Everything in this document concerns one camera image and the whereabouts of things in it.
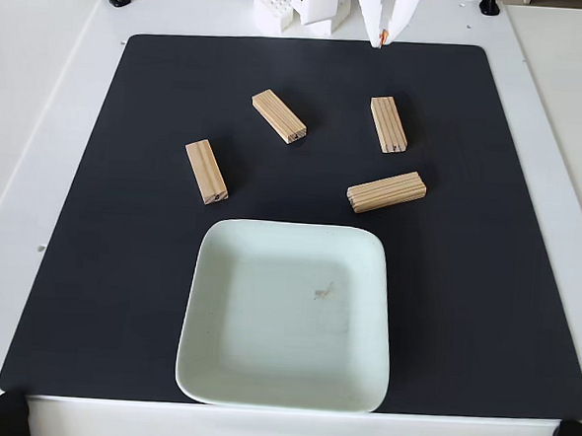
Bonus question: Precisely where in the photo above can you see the pale green square plate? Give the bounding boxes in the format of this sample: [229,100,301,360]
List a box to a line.
[172,214,400,416]

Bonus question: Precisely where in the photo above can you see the wooden block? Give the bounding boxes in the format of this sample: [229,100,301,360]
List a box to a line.
[182,137,233,207]
[249,88,311,147]
[344,166,429,218]
[366,96,411,156]

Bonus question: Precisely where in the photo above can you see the black rubber mat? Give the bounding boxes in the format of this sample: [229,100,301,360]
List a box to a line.
[0,17,582,428]

